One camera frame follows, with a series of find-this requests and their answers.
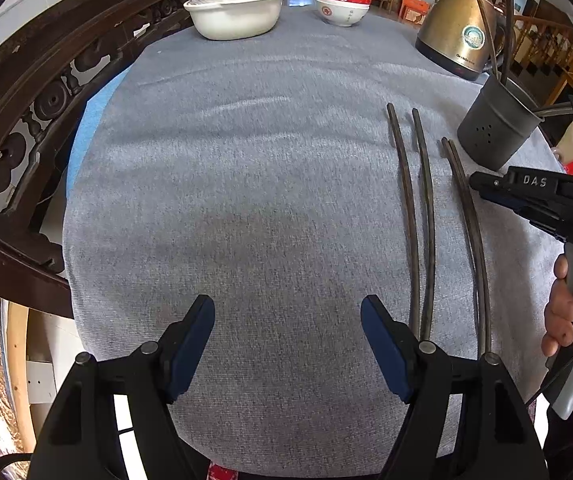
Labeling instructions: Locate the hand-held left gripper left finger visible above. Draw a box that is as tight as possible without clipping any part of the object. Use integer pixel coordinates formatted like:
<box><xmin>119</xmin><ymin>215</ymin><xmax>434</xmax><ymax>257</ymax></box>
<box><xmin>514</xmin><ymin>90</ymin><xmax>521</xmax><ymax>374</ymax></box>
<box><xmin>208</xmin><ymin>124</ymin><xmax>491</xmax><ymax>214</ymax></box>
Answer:
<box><xmin>29</xmin><ymin>294</ymin><xmax>216</xmax><ymax>480</ymax></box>

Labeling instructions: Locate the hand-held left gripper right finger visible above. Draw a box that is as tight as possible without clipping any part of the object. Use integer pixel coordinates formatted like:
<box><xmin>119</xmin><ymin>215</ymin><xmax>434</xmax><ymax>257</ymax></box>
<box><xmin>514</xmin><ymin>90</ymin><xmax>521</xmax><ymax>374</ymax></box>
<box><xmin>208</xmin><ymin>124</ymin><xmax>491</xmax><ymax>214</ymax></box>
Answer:
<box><xmin>360</xmin><ymin>294</ymin><xmax>549</xmax><ymax>480</ymax></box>

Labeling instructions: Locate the grey metal chopstick holder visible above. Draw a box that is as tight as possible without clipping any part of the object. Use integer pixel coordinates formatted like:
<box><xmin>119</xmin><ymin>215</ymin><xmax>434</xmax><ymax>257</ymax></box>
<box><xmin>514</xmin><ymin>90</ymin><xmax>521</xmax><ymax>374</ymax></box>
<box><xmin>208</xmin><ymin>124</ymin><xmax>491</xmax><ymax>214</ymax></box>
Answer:
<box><xmin>456</xmin><ymin>76</ymin><xmax>544</xmax><ymax>173</ymax></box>

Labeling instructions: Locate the wooden stair railing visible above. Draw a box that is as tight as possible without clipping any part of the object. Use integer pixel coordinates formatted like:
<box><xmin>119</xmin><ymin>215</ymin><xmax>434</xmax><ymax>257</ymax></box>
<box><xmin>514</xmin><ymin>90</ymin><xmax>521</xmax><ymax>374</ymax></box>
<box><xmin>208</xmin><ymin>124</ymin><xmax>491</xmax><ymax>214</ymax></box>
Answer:
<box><xmin>511</xmin><ymin>10</ymin><xmax>573</xmax><ymax>91</ymax></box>

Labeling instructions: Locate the white plastic basin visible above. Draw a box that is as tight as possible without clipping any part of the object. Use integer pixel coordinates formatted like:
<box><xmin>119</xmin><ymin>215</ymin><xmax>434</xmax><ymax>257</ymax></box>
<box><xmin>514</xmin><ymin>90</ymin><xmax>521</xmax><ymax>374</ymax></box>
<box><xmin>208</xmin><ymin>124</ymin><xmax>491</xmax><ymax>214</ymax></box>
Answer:
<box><xmin>184</xmin><ymin>0</ymin><xmax>288</xmax><ymax>41</ymax></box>

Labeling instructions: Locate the golden electric kettle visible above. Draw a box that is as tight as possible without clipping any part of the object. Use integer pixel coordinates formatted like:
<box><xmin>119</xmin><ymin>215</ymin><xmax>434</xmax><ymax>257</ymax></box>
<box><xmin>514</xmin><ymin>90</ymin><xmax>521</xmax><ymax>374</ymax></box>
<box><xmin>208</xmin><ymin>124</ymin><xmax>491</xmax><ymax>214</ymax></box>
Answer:
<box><xmin>415</xmin><ymin>0</ymin><xmax>509</xmax><ymax>82</ymax></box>

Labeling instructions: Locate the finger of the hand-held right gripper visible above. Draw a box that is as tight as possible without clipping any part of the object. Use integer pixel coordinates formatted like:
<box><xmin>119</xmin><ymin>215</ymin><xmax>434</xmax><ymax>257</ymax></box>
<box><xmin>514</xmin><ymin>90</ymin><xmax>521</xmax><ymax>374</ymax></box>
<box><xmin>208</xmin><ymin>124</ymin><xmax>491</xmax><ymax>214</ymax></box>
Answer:
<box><xmin>469</xmin><ymin>167</ymin><xmax>532</xmax><ymax>211</ymax></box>

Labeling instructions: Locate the dark wooden chopstick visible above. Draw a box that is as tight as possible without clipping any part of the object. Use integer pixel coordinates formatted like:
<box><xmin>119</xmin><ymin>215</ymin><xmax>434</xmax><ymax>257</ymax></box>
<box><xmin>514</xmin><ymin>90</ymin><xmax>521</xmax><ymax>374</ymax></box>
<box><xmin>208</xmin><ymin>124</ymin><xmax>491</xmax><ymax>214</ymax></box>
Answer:
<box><xmin>447</xmin><ymin>137</ymin><xmax>493</xmax><ymax>357</ymax></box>
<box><xmin>387</xmin><ymin>103</ymin><xmax>422</xmax><ymax>332</ymax></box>
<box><xmin>411</xmin><ymin>108</ymin><xmax>437</xmax><ymax>345</ymax></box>
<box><xmin>441</xmin><ymin>138</ymin><xmax>487</xmax><ymax>357</ymax></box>

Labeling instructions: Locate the orange carton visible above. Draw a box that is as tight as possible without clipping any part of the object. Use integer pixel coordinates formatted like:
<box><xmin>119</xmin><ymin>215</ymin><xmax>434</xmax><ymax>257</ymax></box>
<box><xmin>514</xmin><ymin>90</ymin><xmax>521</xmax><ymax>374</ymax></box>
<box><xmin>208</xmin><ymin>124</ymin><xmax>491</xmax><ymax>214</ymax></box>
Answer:
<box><xmin>399</xmin><ymin>0</ymin><xmax>432</xmax><ymax>26</ymax></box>

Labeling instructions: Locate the carved wooden sideboard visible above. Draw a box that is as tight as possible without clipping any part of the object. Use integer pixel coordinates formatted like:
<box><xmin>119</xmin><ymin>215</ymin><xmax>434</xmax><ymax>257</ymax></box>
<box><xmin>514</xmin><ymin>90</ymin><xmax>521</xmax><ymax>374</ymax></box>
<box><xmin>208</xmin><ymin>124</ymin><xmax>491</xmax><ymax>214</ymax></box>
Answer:
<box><xmin>0</xmin><ymin>0</ymin><xmax>197</xmax><ymax>321</ymax></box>

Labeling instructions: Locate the red banded white bowl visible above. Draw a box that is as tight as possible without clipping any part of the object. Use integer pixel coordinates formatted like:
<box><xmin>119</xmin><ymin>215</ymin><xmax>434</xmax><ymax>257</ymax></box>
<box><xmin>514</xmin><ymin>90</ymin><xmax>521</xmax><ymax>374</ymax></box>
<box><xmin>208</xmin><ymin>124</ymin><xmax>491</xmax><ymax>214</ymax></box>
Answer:
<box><xmin>315</xmin><ymin>0</ymin><xmax>371</xmax><ymax>28</ymax></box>

